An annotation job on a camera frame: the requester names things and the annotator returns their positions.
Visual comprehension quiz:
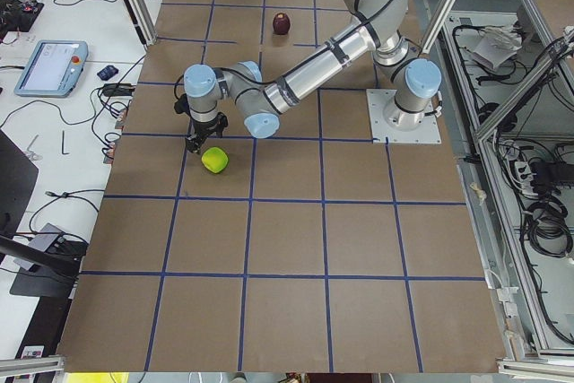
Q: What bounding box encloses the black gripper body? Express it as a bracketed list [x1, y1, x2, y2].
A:
[174, 94, 229, 139]

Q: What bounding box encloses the green apple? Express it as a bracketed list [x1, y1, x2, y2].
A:
[201, 146, 229, 174]

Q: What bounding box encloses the dark red apple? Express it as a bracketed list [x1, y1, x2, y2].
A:
[272, 13, 291, 36]

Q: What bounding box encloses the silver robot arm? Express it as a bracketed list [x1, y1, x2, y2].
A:
[174, 0, 442, 153]

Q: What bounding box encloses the small dark blue pouch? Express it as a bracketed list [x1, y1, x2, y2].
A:
[97, 65, 118, 81]

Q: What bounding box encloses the black allen key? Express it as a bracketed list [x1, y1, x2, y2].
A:
[60, 130, 69, 155]

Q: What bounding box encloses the blue teach pendant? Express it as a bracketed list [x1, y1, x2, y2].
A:
[14, 40, 89, 98]

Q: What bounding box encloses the black monitor stand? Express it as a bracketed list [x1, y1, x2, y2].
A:
[1, 134, 82, 298]

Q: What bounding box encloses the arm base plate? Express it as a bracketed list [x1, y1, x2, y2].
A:
[366, 89, 441, 145]

